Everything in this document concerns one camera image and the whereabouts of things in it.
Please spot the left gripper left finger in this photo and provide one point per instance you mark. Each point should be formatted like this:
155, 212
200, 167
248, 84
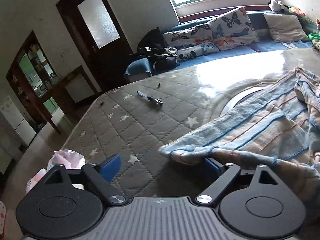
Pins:
98, 177

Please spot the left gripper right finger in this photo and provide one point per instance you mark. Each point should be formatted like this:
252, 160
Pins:
220, 177

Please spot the blue pink striped garment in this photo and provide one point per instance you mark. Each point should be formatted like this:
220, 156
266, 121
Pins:
277, 127

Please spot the grey star quilted mattress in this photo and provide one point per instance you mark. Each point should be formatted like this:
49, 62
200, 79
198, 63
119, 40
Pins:
122, 122

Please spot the dark wooden side table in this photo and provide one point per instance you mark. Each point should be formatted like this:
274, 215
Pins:
72, 93

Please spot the black silver pen tool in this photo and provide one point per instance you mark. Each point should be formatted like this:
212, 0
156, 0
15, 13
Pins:
156, 101

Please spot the white refrigerator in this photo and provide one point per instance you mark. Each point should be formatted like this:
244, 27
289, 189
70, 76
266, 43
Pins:
18, 123

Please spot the blue sofa bench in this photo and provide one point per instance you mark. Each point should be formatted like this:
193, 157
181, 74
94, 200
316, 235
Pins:
158, 61

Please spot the dark wooden display cabinet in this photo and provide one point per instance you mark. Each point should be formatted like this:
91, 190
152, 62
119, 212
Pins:
31, 77

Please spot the low butterfly print pillow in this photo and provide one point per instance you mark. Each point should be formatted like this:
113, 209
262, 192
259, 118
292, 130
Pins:
193, 42

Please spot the large butterfly print pillow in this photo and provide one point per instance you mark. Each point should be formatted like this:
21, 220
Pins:
233, 29

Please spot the black bag on sofa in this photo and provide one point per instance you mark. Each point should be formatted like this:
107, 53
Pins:
154, 39

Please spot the grey plain cushion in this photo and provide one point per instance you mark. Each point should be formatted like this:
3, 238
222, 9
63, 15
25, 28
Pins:
285, 28

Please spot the green plastic container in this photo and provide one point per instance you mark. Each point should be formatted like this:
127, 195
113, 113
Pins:
313, 36

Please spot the dark wooden door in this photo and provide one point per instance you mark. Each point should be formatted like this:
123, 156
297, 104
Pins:
99, 38

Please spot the white plush toy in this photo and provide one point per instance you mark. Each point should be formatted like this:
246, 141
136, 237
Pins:
278, 6

